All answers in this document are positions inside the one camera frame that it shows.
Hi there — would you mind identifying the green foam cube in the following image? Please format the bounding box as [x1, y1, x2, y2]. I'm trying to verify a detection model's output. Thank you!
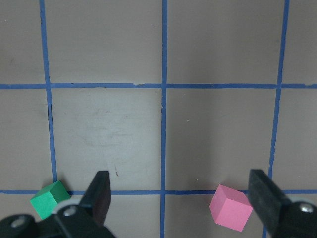
[30, 180, 70, 220]

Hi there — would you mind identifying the pink foam cube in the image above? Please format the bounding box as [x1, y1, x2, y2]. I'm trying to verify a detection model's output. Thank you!
[209, 184, 253, 232]

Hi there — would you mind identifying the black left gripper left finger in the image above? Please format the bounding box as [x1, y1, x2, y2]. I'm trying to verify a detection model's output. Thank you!
[0, 171, 115, 238]

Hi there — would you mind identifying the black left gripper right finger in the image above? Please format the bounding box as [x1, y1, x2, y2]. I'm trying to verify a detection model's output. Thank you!
[248, 169, 317, 238]

